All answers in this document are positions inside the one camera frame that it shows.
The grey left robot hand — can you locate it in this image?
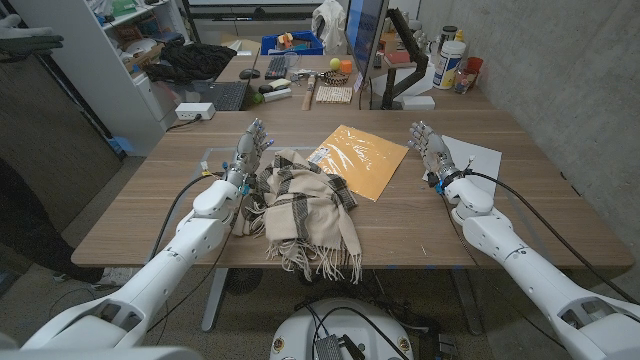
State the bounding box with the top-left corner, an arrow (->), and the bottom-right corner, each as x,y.
223,118 -> 275,189

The person gloved hand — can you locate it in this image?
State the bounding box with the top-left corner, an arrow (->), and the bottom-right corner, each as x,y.
0,13 -> 65,61

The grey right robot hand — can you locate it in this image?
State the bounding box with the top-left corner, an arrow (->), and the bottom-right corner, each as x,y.
407,120 -> 464,189

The yellow padded envelope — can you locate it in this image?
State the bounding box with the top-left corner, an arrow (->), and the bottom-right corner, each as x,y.
306,124 -> 410,203

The beige plaid fringed scarf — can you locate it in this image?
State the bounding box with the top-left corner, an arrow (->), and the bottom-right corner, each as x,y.
231,148 -> 364,285

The white paper sheet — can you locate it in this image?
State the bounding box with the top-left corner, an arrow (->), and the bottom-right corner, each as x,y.
422,134 -> 503,199

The white box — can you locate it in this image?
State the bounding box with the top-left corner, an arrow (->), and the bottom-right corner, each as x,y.
401,94 -> 436,111

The black laptop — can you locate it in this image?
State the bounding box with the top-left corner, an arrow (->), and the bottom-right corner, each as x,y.
192,47 -> 262,112

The white rectangular block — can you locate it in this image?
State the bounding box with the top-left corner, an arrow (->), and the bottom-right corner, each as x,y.
262,87 -> 293,104

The white power strip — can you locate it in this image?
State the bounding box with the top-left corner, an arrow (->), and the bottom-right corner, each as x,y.
174,102 -> 217,121

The clear drinking glass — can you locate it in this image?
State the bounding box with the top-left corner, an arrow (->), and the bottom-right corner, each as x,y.
453,67 -> 476,95

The white shelf unit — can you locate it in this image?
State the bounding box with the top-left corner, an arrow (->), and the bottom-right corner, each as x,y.
9,0 -> 191,156

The white wipes canister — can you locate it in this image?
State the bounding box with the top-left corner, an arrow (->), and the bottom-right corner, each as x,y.
432,39 -> 467,91

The small black keyboard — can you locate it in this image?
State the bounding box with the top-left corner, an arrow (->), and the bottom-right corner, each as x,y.
263,54 -> 290,81

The black clothing pile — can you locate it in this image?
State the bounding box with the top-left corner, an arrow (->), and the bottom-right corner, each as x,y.
143,42 -> 238,85

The woven bamboo mat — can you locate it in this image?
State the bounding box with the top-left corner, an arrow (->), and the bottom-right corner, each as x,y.
315,85 -> 354,105

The dark lid bottle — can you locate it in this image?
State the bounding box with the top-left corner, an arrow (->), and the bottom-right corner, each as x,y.
438,25 -> 459,51

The blue plastic bin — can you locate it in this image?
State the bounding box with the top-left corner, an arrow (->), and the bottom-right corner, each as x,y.
260,30 -> 325,56

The blue plastic piece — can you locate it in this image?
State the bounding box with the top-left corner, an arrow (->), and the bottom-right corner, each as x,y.
107,135 -> 135,155

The black round fan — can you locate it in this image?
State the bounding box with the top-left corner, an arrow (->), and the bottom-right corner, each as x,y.
224,268 -> 264,296

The computer monitor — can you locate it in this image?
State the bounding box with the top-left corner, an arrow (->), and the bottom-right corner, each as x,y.
344,0 -> 390,81

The grey table leg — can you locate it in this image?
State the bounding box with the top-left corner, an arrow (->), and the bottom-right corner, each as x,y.
451,268 -> 485,336
201,268 -> 230,333

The white plastic bag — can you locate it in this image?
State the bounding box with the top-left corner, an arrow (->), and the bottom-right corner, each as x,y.
310,0 -> 348,55

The white sneaker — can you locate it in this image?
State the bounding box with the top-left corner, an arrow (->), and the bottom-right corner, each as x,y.
92,267 -> 135,291

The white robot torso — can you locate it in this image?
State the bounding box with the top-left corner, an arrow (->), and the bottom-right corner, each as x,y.
269,298 -> 415,360

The person dark trouser leg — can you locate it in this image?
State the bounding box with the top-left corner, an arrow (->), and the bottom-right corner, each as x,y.
0,159 -> 105,284

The wooden handle hammer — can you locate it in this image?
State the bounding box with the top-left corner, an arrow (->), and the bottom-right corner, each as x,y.
301,73 -> 319,112

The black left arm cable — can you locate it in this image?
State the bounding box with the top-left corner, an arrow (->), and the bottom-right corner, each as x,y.
148,171 -> 226,264

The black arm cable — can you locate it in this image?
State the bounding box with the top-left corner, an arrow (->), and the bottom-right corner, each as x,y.
463,169 -> 640,305
148,171 -> 226,264

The wicker ring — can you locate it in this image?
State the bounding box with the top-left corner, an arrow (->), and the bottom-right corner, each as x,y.
323,69 -> 351,87

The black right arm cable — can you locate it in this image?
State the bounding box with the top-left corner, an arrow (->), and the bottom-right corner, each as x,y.
463,169 -> 640,305

